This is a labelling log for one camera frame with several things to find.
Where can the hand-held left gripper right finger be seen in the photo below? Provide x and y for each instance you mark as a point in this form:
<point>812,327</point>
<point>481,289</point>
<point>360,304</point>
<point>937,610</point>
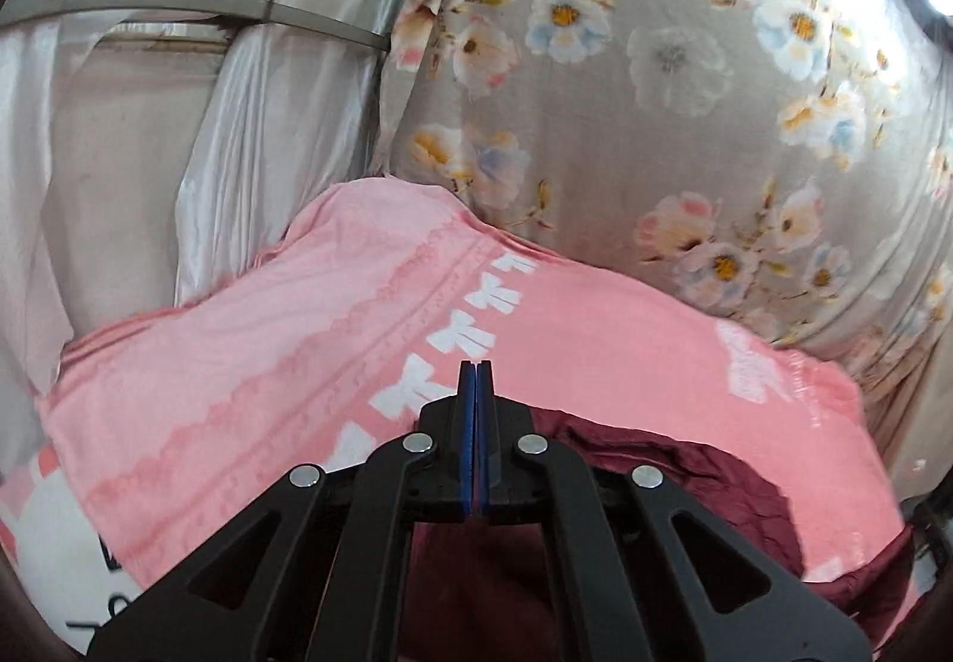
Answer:
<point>514,461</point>

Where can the maroon puffer jacket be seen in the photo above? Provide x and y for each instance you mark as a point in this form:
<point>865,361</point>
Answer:
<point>715,483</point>

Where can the grey metal band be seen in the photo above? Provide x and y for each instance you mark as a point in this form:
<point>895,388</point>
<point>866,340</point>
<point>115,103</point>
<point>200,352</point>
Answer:
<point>186,3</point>

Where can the white satin curtain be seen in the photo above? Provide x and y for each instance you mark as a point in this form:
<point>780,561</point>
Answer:
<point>246,134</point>

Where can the grey floral sheet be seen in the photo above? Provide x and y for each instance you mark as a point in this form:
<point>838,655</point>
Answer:
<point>633,134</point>

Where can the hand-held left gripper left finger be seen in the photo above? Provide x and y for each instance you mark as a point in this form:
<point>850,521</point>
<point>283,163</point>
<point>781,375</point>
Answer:
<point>439,453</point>

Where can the pink printed blanket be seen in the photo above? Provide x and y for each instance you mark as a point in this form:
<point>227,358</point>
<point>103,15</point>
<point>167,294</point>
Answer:
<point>260,372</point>

